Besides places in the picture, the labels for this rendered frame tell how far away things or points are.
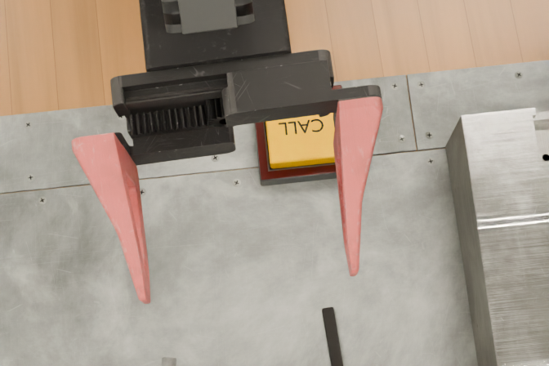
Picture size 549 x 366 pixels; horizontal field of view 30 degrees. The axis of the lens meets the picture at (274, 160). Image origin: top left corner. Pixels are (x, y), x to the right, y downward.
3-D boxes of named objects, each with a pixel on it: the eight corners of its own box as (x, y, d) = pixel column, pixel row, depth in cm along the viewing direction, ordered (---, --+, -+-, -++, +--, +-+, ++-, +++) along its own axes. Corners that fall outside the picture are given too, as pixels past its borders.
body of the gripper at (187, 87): (336, 86, 46) (313, -64, 48) (111, 115, 46) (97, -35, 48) (332, 126, 52) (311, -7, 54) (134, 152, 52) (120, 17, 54)
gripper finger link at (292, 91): (409, 256, 44) (375, 52, 46) (244, 278, 44) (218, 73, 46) (395, 278, 51) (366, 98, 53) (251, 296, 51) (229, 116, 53)
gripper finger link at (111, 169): (247, 278, 44) (222, 73, 46) (82, 300, 44) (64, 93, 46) (254, 296, 51) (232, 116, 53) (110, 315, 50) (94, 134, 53)
